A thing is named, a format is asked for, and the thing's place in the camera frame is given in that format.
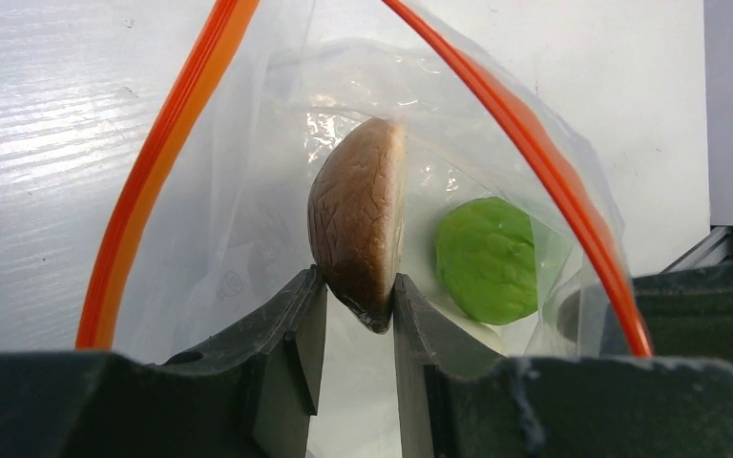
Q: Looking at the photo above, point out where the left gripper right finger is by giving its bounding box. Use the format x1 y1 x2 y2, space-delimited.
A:
393 275 733 457

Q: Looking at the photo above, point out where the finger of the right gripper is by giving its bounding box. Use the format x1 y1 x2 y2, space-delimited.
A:
634 262 733 364

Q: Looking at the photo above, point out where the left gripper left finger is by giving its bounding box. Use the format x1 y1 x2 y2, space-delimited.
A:
0 267 327 457

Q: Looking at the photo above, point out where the green fake bumpy vegetable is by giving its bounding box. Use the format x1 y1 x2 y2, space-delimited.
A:
433 197 573 325

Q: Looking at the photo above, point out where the fake mushroom slice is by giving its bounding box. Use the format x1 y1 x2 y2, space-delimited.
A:
307 117 408 334

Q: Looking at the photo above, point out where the aluminium frame rail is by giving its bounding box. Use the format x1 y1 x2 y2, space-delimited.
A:
661 225 733 274

